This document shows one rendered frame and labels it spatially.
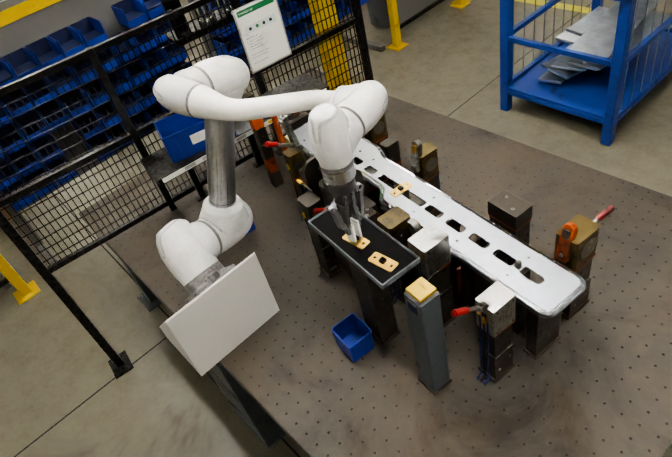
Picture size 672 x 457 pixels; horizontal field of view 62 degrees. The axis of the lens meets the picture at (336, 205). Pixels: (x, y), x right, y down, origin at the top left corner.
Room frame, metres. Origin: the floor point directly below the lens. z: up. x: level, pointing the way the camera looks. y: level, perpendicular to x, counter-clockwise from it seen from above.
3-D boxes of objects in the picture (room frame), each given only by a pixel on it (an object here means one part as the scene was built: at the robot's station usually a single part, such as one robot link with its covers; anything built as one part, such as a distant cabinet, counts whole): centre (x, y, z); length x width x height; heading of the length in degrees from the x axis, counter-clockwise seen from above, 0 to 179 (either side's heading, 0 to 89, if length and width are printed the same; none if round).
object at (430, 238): (1.15, -0.23, 0.90); 0.13 x 0.08 x 0.41; 116
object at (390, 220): (1.30, -0.16, 0.89); 0.12 x 0.08 x 0.38; 116
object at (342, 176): (1.17, -0.03, 1.43); 0.09 x 0.09 x 0.06
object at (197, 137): (2.16, 0.51, 1.10); 0.30 x 0.17 x 0.13; 107
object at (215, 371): (1.43, 0.52, 0.33); 0.31 x 0.31 x 0.66; 33
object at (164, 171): (2.24, 0.34, 1.02); 0.90 x 0.22 x 0.03; 116
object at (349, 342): (1.14, 0.06, 0.75); 0.11 x 0.10 x 0.09; 26
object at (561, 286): (1.51, -0.26, 1.00); 1.38 x 0.22 x 0.02; 26
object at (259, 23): (2.48, 0.12, 1.30); 0.23 x 0.02 x 0.31; 116
